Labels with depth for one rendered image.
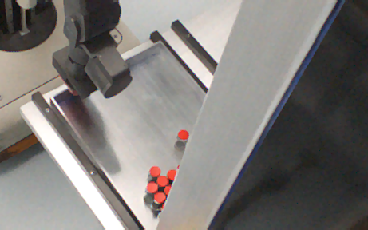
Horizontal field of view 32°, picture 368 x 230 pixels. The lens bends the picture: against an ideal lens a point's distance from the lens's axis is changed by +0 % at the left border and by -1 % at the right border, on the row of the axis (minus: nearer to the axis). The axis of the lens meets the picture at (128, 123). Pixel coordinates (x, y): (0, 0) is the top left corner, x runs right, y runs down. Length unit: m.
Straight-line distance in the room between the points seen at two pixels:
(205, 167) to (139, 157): 0.57
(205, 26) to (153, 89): 0.20
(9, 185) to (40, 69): 0.40
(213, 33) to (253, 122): 0.87
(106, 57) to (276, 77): 0.58
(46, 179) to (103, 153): 0.96
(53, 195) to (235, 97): 1.62
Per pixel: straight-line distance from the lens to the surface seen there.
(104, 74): 1.03
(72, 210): 2.10
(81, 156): 1.17
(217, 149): 0.60
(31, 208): 2.10
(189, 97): 1.28
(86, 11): 0.97
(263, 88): 0.50
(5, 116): 1.94
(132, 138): 1.21
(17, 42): 2.09
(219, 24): 1.41
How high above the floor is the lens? 1.94
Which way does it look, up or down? 60 degrees down
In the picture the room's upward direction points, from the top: 11 degrees clockwise
